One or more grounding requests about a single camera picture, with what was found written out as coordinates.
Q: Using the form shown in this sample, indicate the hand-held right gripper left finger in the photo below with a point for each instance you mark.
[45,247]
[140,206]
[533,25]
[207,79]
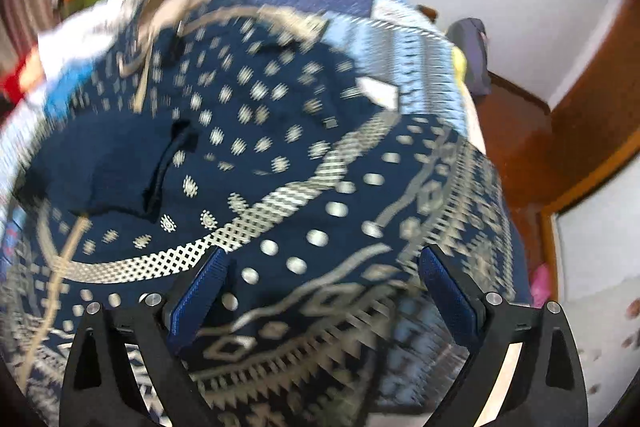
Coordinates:
[195,302]

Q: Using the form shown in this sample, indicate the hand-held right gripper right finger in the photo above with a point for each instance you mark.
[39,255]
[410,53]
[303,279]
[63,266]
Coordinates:
[450,302]

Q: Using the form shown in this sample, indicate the navy patterned garment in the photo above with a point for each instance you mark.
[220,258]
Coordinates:
[240,147]

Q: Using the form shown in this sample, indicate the pink object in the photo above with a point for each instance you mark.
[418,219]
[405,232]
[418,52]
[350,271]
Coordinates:
[540,287]

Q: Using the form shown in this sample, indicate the yellow sheet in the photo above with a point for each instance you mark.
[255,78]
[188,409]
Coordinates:
[459,64]

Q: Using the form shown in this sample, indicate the grey bag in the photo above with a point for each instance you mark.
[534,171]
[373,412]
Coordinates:
[472,52]

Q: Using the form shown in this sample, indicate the red cloth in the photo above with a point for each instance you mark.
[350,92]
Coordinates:
[20,79]

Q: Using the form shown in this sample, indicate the white cloth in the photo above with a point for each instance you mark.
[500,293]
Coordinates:
[75,42]

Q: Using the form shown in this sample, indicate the wooden door frame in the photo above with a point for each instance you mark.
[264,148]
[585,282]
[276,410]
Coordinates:
[590,107]

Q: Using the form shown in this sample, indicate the dark wooden bed frame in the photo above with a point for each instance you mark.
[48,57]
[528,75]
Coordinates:
[427,13]

